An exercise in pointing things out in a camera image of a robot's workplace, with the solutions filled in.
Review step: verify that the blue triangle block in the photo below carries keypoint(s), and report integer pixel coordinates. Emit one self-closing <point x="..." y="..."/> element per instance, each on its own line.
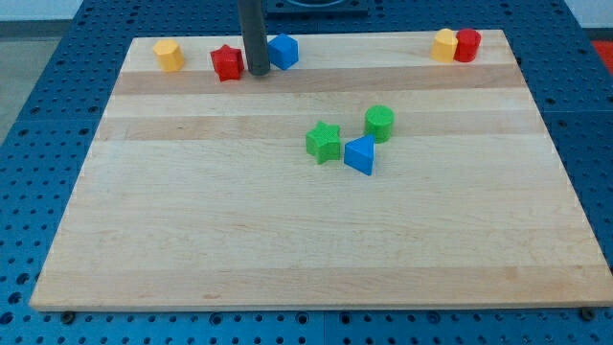
<point x="360" y="154"/>

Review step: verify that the red star block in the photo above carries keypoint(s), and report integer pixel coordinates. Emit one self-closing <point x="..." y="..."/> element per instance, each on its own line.
<point x="227" y="62"/>

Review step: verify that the green cylinder block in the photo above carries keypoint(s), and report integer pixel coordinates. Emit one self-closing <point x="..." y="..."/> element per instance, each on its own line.
<point x="379" y="122"/>

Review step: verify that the yellow hexagon block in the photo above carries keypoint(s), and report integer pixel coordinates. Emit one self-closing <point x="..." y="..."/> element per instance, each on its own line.
<point x="168" y="55"/>

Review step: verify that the green star block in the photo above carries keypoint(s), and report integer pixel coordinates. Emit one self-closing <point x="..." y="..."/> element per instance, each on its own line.
<point x="323" y="142"/>

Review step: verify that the yellow pentagon block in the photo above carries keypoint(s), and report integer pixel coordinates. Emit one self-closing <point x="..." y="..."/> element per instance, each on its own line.
<point x="444" y="46"/>

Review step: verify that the wooden board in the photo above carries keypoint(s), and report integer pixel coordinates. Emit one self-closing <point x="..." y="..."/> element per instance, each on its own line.
<point x="199" y="195"/>

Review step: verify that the red cylinder block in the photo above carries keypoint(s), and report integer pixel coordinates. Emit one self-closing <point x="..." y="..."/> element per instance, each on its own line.
<point x="468" y="43"/>

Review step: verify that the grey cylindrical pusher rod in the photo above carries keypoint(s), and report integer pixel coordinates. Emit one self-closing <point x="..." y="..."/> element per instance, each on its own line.
<point x="252" y="25"/>

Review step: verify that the blue cube block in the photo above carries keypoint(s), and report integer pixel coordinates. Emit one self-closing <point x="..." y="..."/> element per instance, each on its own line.
<point x="283" y="51"/>

